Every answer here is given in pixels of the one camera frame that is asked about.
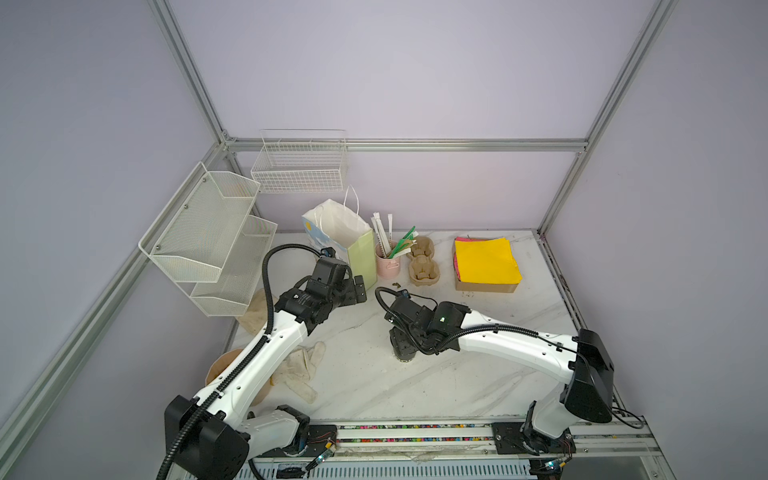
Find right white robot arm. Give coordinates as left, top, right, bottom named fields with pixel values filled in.
left=375, top=288, right=614, bottom=455

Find white wire basket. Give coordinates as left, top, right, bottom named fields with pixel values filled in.
left=251, top=129, right=348, bottom=194

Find paper bowl of greens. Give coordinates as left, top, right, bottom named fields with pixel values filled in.
left=205, top=348, right=273, bottom=406

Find cardboard napkin box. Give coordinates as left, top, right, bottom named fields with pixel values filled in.
left=454, top=266, right=523, bottom=294

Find pink straw bucket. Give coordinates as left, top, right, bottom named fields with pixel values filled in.
left=375, top=245, right=401, bottom=280

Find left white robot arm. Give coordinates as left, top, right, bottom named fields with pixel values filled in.
left=157, top=252, right=367, bottom=479

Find lower white mesh shelf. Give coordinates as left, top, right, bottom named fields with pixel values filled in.
left=190, top=215, right=277, bottom=317

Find white mesh shelf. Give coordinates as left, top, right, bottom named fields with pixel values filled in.
left=138, top=163, right=260, bottom=283
left=190, top=215, right=277, bottom=317

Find stacked brown cup carriers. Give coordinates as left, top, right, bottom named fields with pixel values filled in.
left=406, top=236, right=440, bottom=286

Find upper white mesh shelf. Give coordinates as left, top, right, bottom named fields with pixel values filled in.
left=138, top=163, right=260, bottom=283

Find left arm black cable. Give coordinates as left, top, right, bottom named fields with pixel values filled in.
left=155, top=242, right=328, bottom=480

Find yellow napkin stack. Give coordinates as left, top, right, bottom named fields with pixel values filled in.
left=454, top=237, right=522, bottom=285

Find paper coffee cup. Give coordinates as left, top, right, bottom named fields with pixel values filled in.
left=389, top=327, right=419, bottom=362

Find brown paper bag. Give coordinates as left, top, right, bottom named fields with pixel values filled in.
left=237, top=289, right=268, bottom=335

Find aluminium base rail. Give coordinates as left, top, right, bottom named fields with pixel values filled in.
left=179, top=416, right=661, bottom=464

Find painted paper gift bag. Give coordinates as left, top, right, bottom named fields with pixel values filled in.
left=302, top=186, right=377, bottom=289

